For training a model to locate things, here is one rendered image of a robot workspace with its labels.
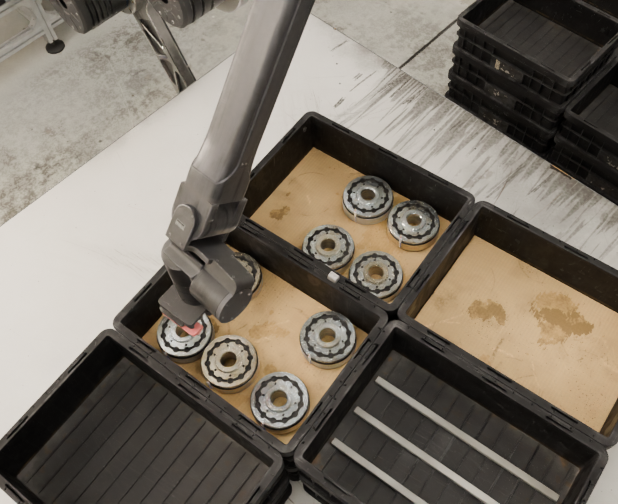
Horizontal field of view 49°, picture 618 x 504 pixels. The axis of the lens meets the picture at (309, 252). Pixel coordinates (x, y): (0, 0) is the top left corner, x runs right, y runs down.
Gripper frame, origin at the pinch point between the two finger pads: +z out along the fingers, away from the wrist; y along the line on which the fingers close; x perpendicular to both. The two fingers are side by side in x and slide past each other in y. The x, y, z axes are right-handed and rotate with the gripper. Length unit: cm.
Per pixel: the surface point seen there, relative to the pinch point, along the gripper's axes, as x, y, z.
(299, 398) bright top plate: -14.4, 2.4, 20.2
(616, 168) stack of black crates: -34, 121, 67
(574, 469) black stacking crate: -58, 21, 23
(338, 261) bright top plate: -3.6, 28.4, 20.5
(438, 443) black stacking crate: -37.6, 11.2, 23.3
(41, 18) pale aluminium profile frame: 183, 79, 91
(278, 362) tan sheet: -6.4, 6.1, 23.4
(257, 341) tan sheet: -0.6, 7.0, 23.5
